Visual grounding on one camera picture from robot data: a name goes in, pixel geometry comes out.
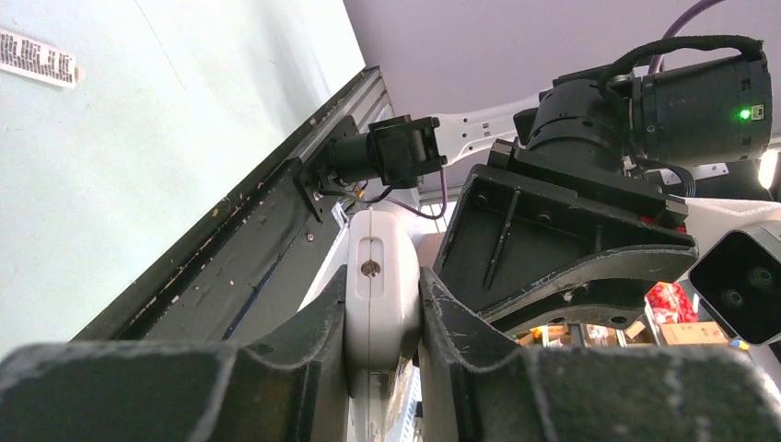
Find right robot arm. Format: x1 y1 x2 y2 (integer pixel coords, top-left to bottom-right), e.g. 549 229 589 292
435 35 780 344

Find white battery compartment cover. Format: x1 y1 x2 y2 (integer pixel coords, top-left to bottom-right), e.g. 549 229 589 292
1 29 86 89

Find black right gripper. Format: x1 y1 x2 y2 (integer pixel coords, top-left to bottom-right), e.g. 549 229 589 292
435 140 698 334

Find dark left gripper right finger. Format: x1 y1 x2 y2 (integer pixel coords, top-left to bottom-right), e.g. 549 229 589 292
419 268 780 441

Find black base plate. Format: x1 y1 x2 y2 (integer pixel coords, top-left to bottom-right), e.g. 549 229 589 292
77 67 392 341

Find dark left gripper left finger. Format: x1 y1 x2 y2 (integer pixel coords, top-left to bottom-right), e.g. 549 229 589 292
1 267 348 441

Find white remote control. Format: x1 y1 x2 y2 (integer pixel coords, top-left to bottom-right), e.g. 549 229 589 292
344 210 422 441

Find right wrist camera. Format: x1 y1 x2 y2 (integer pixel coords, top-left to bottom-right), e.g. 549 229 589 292
686 198 780 345

